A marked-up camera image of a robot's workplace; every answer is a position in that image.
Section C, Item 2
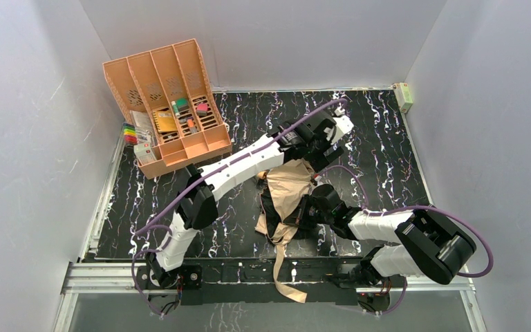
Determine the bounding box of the beige folding umbrella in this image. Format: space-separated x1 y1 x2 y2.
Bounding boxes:
255 160 314 304

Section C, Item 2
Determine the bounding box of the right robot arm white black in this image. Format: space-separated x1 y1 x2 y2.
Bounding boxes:
284 184 477 288

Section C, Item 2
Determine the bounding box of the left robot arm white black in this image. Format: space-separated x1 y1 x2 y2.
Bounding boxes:
145 110 354 289

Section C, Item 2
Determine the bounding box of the green white box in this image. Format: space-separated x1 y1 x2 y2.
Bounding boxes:
393 82 413 113

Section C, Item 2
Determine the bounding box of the pink black eraser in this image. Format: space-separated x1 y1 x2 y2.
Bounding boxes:
196 102 209 117

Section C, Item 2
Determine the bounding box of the green white glue stick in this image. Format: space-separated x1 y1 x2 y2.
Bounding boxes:
171 101 180 118

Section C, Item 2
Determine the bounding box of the yellow notebook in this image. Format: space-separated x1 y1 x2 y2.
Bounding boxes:
152 107 178 134

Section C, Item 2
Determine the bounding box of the orange plastic file organizer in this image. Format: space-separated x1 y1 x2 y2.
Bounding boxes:
102 39 232 179

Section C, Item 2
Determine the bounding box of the white red small box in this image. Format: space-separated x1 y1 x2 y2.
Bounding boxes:
133 142 157 165

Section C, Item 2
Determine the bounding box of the white paper card pack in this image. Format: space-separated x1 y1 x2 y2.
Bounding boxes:
130 110 153 134

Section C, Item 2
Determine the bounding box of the colourful marker set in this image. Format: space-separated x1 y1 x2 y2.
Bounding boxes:
122 122 138 146

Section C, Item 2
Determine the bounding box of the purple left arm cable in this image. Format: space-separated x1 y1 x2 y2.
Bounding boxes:
130 97 349 317

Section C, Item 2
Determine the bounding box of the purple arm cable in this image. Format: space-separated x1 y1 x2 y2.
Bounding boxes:
130 97 349 317
313 165 496 317

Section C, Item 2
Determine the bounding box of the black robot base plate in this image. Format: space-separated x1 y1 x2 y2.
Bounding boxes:
135 256 409 307

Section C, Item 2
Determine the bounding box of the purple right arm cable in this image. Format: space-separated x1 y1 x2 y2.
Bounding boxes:
313 165 496 317

